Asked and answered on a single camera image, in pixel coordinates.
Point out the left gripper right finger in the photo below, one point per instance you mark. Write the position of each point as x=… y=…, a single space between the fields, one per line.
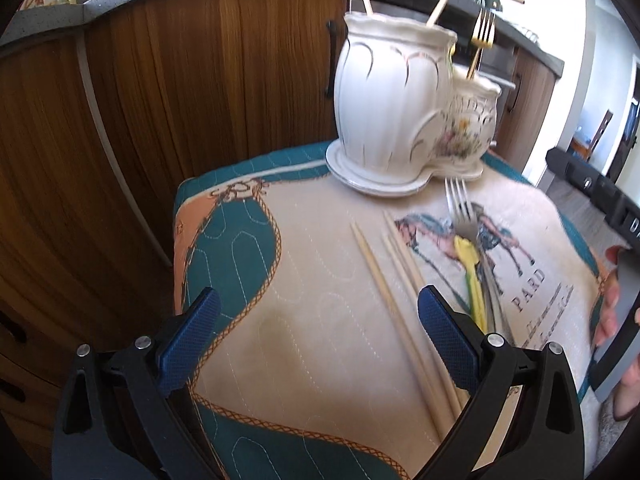
x=522 y=420

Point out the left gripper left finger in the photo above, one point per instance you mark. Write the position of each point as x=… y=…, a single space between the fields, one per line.
x=128 y=414

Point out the silver steel fork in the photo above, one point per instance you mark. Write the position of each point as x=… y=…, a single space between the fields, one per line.
x=490 y=318

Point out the yellow green plastic spoon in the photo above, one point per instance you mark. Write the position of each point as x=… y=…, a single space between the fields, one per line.
x=467 y=255

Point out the gold fork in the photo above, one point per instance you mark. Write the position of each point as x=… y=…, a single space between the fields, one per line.
x=483 y=37

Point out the grey kitchen countertop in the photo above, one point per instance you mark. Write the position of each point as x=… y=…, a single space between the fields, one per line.
x=285 y=39

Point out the right hand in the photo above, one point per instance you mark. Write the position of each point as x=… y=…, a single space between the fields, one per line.
x=626 y=394

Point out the wooden chair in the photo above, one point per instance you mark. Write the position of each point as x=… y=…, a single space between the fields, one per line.
x=584 y=147

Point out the small floral ceramic jar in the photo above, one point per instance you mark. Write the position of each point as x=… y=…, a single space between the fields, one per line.
x=470 y=126

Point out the patterned quilted table mat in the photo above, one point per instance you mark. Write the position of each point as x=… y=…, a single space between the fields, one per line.
x=305 y=376

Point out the large white ceramic utensil jar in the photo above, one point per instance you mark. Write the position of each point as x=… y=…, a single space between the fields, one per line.
x=392 y=93

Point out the wooden cabinet doors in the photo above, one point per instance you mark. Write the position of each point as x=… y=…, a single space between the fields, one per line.
x=88 y=178

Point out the black cabinet door handle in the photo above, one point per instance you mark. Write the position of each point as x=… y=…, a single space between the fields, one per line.
x=331 y=27

